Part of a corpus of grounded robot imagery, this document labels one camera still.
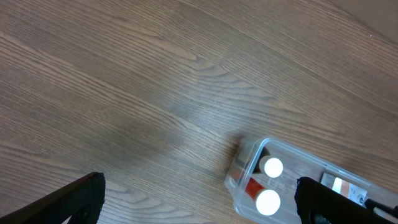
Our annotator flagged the white orange plaster box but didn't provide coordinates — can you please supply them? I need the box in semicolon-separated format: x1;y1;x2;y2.
321;172;368;205

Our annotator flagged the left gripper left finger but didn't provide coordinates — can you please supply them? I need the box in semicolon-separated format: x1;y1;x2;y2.
1;172;106;224

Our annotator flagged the black bottle white cap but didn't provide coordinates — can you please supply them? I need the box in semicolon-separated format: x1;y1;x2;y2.
253;147;284;178

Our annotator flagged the orange tube white cap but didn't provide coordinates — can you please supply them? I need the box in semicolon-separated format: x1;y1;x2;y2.
229;168;281;220

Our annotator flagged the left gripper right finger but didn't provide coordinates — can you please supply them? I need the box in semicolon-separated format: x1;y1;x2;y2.
294;177;397;224

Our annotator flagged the clear plastic container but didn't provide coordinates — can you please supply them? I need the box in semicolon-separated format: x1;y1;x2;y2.
224;136;397;223

